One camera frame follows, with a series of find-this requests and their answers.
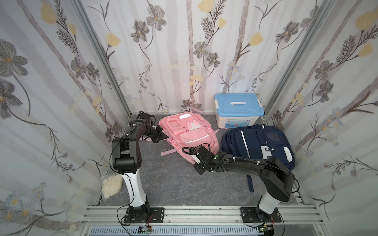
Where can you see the navy blue backpack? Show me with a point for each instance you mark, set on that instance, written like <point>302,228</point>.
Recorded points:
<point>258,142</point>

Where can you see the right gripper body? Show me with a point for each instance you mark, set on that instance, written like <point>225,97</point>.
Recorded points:
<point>202,161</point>

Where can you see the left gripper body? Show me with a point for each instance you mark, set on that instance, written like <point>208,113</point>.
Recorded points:
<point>155,133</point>

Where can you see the white box with blue lid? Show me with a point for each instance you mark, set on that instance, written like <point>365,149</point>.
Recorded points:
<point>235,110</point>

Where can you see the pink backpack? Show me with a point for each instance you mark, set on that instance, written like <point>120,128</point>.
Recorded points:
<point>188,130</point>

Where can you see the bag of white pieces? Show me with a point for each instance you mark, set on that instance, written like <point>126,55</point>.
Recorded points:
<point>111,185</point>

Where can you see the white slotted cable duct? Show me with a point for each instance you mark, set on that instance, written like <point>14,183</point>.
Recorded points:
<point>233,230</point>

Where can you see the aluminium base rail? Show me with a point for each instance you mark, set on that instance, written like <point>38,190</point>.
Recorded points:
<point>301,220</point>

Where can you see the small circuit board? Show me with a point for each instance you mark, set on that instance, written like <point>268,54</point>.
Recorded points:
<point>145,230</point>

